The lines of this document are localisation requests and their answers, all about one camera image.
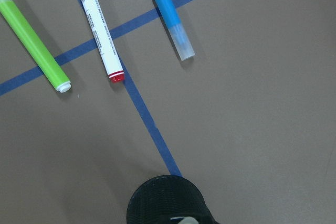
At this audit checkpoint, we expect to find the white marker red cap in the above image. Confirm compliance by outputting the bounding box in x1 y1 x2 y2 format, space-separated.
81 0 125 83

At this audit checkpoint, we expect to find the blue marker pen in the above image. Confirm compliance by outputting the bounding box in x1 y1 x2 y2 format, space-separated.
155 0 195 61

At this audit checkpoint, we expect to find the green highlighter pen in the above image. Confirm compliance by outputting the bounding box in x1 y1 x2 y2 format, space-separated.
1 0 71 93

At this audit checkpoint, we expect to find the black mesh pen cup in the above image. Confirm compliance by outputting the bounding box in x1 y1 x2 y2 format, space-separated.
126 175 217 223

